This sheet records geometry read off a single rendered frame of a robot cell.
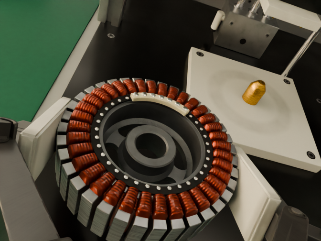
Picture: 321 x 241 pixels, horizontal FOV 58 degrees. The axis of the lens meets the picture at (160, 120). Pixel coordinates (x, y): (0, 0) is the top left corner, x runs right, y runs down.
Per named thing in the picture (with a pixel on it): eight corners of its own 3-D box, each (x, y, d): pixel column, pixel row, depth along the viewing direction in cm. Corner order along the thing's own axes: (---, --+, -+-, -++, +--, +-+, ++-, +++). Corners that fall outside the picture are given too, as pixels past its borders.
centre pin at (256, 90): (258, 107, 34) (271, 90, 32) (242, 102, 33) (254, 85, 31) (256, 96, 35) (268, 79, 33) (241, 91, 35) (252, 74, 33)
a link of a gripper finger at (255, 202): (269, 196, 14) (283, 200, 14) (230, 142, 20) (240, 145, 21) (245, 246, 15) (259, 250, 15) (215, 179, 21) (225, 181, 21)
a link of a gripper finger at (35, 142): (25, 196, 13) (8, 192, 13) (63, 139, 20) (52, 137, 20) (37, 136, 12) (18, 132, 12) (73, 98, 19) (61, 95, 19)
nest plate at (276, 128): (316, 173, 31) (324, 167, 30) (183, 136, 29) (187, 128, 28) (287, 85, 41) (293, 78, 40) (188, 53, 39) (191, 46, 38)
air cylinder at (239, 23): (259, 60, 44) (280, 27, 40) (213, 44, 43) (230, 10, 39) (255, 42, 47) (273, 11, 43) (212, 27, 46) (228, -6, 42)
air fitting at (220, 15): (217, 33, 43) (225, 15, 40) (209, 31, 42) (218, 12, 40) (216, 29, 43) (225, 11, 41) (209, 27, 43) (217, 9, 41)
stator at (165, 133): (220, 270, 17) (253, 248, 14) (23, 228, 15) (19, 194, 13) (214, 130, 25) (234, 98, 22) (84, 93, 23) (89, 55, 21)
